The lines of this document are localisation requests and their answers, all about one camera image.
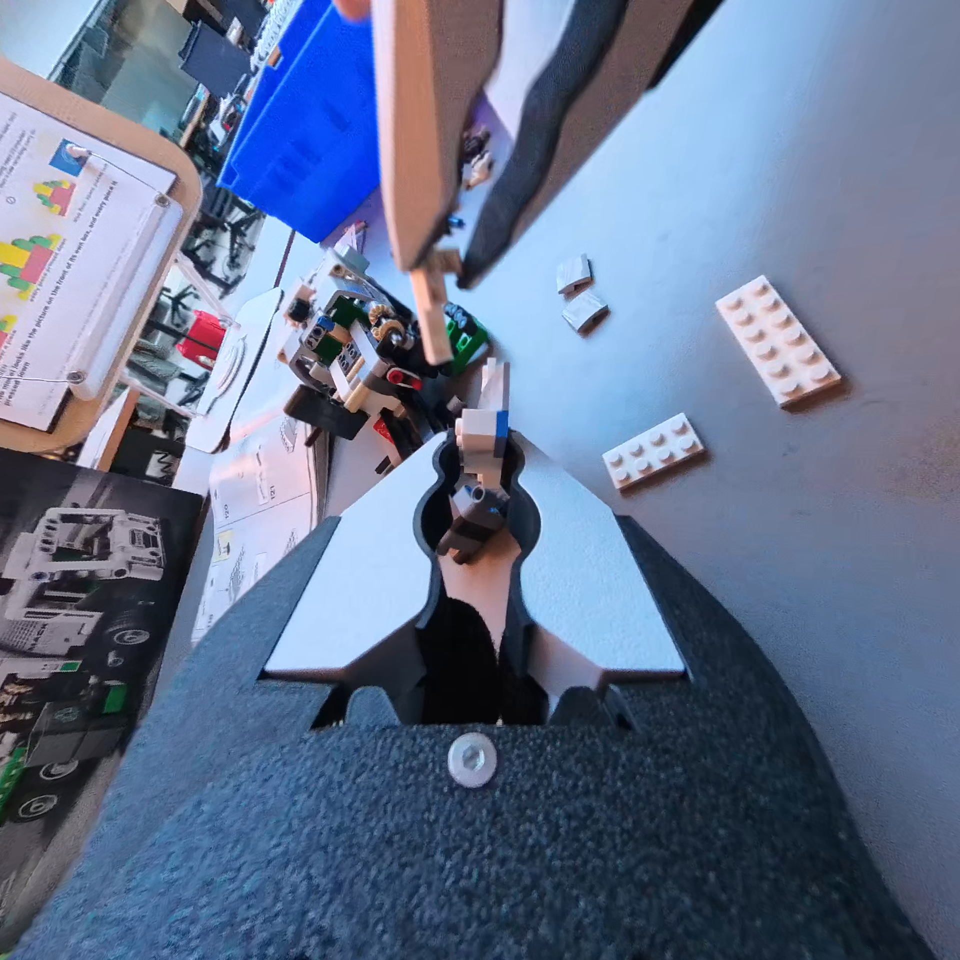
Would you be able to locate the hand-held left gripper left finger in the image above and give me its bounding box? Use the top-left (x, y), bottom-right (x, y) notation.
top-left (262, 431), bottom-right (460, 680)

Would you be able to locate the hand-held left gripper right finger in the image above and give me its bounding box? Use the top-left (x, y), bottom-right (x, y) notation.
top-left (498, 431), bottom-right (687, 714)

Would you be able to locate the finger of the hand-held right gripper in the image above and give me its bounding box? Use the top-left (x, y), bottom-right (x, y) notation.
top-left (372, 0), bottom-right (504, 273)
top-left (453, 0), bottom-right (699, 291)

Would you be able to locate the white blue lego assembly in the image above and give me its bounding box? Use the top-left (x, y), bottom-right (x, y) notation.
top-left (437, 358), bottom-right (513, 565)

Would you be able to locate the thin white lego plate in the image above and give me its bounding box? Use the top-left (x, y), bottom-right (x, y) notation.
top-left (409, 249), bottom-right (462, 363)

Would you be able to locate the short white lego plate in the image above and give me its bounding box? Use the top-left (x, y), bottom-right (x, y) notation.
top-left (602, 412), bottom-right (708, 491)

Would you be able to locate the green black lego subassembly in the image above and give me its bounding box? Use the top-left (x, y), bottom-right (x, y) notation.
top-left (442, 303), bottom-right (490, 376)

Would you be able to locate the partly built lego truck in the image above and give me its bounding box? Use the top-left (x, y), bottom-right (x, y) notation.
top-left (281, 243), bottom-right (451, 481)

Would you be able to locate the lego set box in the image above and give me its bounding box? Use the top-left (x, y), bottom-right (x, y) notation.
top-left (0, 448), bottom-right (207, 931)

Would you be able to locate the long white lego plate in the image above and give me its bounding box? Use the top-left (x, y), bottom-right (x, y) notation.
top-left (714, 275), bottom-right (843, 410)

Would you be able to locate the blue storage bin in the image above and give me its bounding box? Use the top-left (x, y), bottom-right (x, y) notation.
top-left (217, 0), bottom-right (384, 245)

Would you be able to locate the instruction booklet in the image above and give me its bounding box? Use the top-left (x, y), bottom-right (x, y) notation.
top-left (191, 408), bottom-right (331, 646)

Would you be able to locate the white rounded board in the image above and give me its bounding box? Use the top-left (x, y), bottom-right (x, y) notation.
top-left (183, 288), bottom-right (290, 455)

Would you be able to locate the red storage crate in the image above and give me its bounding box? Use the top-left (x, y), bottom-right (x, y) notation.
top-left (177, 311), bottom-right (226, 363)

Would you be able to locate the wooden board with instruction sheet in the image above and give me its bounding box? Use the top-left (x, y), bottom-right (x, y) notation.
top-left (0, 56), bottom-right (204, 455)

